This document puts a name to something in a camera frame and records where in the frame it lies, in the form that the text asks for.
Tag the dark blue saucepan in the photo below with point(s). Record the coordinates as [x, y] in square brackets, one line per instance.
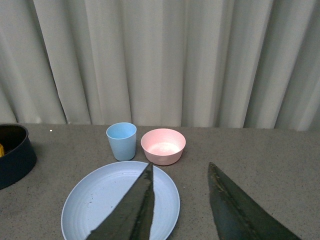
[19, 156]

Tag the yellow corn cob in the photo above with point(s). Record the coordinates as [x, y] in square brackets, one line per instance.
[2, 150]

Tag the white curtain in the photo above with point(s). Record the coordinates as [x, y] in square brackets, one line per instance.
[193, 63]

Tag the pink plastic bowl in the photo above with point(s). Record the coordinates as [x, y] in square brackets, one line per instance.
[163, 146]

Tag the light blue plate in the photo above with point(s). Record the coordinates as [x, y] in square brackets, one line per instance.
[97, 194]

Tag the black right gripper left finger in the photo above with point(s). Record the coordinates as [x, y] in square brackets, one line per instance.
[132, 218]

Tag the light blue plastic cup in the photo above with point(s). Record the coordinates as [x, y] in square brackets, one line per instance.
[122, 140]

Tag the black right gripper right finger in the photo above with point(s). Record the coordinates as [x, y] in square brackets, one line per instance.
[236, 215]

